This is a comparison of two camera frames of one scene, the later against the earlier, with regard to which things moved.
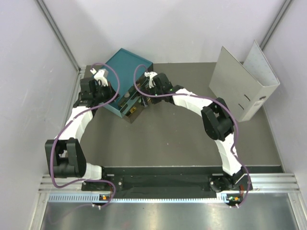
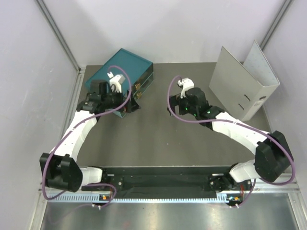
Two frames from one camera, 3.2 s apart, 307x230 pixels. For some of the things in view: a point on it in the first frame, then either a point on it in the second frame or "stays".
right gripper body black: x=155 y=91 to x=184 y=107
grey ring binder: x=244 y=86 stays
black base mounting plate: x=174 y=178 stays
